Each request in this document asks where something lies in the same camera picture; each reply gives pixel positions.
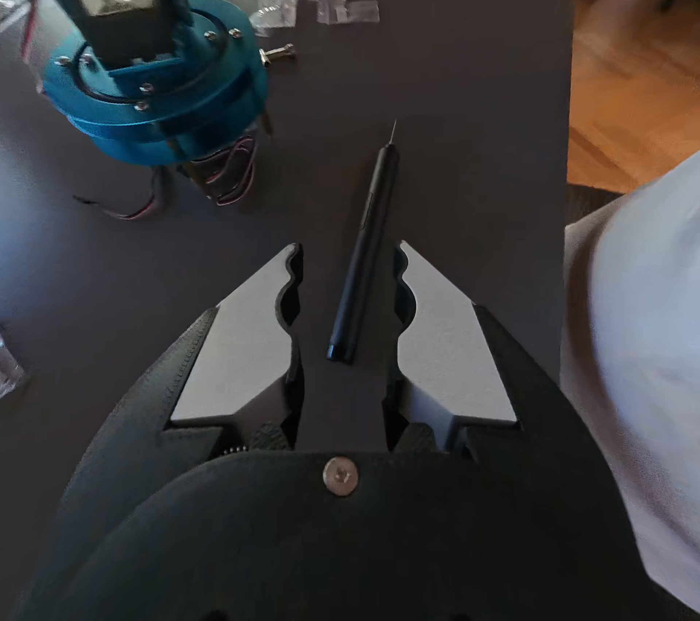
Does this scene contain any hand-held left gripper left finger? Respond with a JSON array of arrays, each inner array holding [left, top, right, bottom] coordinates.
[[170, 242, 306, 449]]

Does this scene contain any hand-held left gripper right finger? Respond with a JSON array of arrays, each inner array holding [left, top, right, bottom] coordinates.
[[382, 240, 518, 451]]

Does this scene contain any black precision screwdriver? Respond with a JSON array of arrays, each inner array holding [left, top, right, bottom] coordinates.
[[326, 119, 401, 365]]

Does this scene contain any dark desk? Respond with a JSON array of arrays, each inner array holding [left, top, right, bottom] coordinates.
[[0, 0, 578, 594]]

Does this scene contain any person's white shirt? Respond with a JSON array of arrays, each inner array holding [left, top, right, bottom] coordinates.
[[559, 151, 700, 613]]

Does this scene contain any servo cable with connector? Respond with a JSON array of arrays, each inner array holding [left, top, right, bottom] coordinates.
[[73, 167, 170, 221]]

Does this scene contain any looped red black servo cable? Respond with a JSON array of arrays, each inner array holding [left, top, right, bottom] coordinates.
[[205, 137, 258, 207]]

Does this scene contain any thin red servo cable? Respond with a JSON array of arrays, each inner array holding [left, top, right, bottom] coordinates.
[[19, 0, 44, 66]]

